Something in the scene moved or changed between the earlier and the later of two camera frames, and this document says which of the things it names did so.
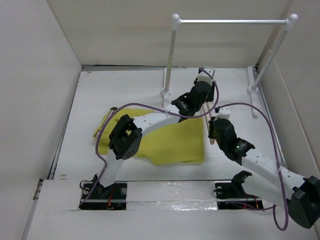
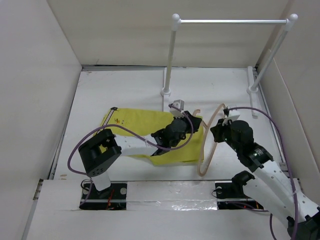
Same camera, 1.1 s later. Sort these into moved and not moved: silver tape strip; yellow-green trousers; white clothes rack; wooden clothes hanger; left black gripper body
Moved: wooden clothes hanger; left black gripper body
Not moved: yellow-green trousers; silver tape strip; white clothes rack
